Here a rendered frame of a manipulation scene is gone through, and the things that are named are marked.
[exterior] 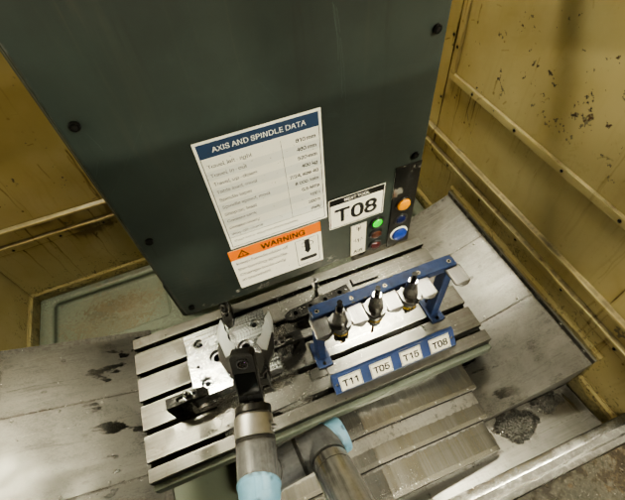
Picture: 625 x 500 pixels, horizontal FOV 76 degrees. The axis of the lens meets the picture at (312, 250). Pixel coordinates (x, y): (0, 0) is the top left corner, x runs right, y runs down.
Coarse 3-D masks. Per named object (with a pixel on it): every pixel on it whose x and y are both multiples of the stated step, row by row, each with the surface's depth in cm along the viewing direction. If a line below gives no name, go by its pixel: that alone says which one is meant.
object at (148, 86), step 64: (0, 0) 30; (64, 0) 32; (128, 0) 33; (192, 0) 35; (256, 0) 37; (320, 0) 39; (384, 0) 41; (448, 0) 44; (64, 64) 35; (128, 64) 37; (192, 64) 39; (256, 64) 41; (320, 64) 44; (384, 64) 47; (64, 128) 39; (128, 128) 42; (192, 128) 44; (384, 128) 55; (128, 192) 47; (192, 192) 51; (192, 256) 60
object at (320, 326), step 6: (318, 318) 114; (324, 318) 114; (312, 324) 113; (318, 324) 113; (324, 324) 112; (312, 330) 112; (318, 330) 112; (324, 330) 111; (330, 330) 111; (318, 336) 110; (324, 336) 110; (330, 336) 110
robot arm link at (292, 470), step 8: (280, 448) 81; (288, 448) 80; (280, 456) 79; (288, 456) 79; (296, 456) 79; (288, 464) 78; (296, 464) 78; (288, 472) 78; (296, 472) 78; (304, 472) 79; (288, 480) 78; (296, 480) 79
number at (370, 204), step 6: (366, 198) 64; (372, 198) 65; (378, 198) 65; (354, 204) 64; (360, 204) 65; (366, 204) 65; (372, 204) 66; (378, 204) 67; (354, 210) 65; (360, 210) 66; (366, 210) 67; (372, 210) 67; (378, 210) 68; (354, 216) 67; (360, 216) 67
